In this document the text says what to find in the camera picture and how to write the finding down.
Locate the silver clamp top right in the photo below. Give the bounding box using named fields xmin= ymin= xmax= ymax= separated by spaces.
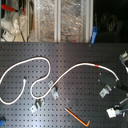
xmin=119 ymin=52 xmax=128 ymax=66

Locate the metal cable clip lower right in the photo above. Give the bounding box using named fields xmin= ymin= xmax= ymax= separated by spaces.
xmin=37 ymin=99 xmax=45 ymax=108

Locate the metal cable clip middle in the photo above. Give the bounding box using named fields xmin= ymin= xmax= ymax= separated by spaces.
xmin=51 ymin=87 xmax=59 ymax=98

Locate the white cable with red mark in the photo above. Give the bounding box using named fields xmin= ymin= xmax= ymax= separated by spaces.
xmin=0 ymin=56 xmax=120 ymax=105

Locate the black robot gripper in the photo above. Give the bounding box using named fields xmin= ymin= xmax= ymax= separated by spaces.
xmin=99 ymin=74 xmax=128 ymax=118

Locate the metal cable clip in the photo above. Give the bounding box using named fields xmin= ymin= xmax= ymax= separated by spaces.
xmin=47 ymin=80 xmax=55 ymax=88
xmin=37 ymin=99 xmax=45 ymax=108
xmin=51 ymin=87 xmax=59 ymax=98
xmin=30 ymin=104 xmax=38 ymax=113

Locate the white device with red parts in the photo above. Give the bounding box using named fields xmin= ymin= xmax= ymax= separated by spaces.
xmin=0 ymin=0 xmax=33 ymax=42

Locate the blue object bottom left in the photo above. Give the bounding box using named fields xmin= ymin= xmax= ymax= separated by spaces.
xmin=0 ymin=116 xmax=6 ymax=126

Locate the metal cable clip lower left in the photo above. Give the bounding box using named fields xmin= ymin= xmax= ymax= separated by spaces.
xmin=30 ymin=104 xmax=38 ymax=113

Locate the clear plastic sheet panel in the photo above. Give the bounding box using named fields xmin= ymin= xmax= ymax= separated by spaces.
xmin=34 ymin=0 xmax=91 ymax=43

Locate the metal cable clip upper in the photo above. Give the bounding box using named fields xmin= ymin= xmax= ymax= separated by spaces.
xmin=47 ymin=80 xmax=55 ymax=88

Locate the blue plastic clamp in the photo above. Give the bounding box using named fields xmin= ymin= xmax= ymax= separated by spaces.
xmin=90 ymin=26 xmax=98 ymax=44

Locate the orange hex key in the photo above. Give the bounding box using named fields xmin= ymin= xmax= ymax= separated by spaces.
xmin=64 ymin=107 xmax=91 ymax=128

